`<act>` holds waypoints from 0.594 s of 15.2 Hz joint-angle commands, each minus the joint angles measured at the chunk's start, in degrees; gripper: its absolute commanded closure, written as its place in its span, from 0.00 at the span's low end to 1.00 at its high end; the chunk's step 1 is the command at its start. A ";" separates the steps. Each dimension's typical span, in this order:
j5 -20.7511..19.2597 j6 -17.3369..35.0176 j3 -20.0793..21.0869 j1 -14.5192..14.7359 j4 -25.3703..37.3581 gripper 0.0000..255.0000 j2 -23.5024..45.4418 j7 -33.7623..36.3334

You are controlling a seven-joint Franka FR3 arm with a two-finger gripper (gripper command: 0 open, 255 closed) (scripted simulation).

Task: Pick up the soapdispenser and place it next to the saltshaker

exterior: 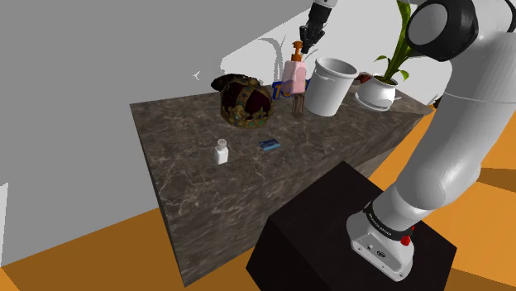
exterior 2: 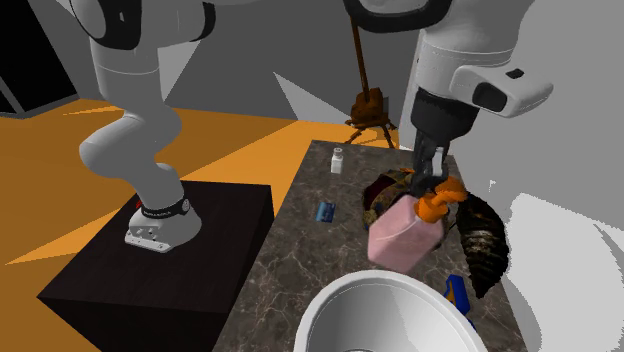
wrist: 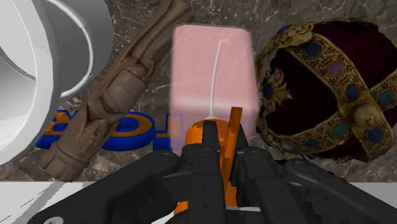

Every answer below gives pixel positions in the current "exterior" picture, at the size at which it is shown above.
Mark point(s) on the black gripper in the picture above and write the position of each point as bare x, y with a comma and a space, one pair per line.
317, 18

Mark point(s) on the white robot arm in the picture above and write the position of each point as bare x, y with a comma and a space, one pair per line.
451, 137

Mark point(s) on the pink pump bottle orange top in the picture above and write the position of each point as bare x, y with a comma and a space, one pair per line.
294, 78

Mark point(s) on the white bucket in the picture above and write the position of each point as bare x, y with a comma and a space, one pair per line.
327, 89

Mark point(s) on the blue box yellow lettering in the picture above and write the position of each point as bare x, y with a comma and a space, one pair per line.
277, 90

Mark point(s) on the small dark red object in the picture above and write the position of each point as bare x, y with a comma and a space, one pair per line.
364, 77

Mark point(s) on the green plant in white pot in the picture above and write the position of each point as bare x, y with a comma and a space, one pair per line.
377, 92

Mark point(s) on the gold and red crown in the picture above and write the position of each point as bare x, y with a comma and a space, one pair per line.
246, 103

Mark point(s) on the small blue card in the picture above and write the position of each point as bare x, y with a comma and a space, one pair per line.
269, 144

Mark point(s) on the white salt shaker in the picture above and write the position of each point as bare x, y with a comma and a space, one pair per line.
221, 154

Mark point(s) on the black robot stand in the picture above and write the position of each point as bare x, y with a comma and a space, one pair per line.
314, 238

